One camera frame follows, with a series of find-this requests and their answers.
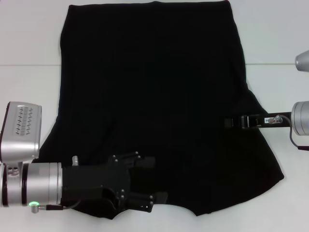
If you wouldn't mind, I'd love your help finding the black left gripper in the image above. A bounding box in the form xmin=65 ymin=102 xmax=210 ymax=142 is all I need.
xmin=61 ymin=151 xmax=169 ymax=214

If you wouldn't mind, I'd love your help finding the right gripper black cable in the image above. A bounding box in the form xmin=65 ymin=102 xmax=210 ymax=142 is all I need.
xmin=271 ymin=114 xmax=309 ymax=152

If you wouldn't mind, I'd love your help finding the black t-shirt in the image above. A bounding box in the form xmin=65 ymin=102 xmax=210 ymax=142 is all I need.
xmin=31 ymin=0 xmax=285 ymax=220

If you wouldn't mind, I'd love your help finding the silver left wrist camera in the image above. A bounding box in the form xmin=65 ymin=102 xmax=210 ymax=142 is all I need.
xmin=0 ymin=101 xmax=43 ymax=178

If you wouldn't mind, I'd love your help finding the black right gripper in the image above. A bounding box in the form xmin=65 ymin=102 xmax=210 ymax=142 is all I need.
xmin=224 ymin=111 xmax=293 ymax=130

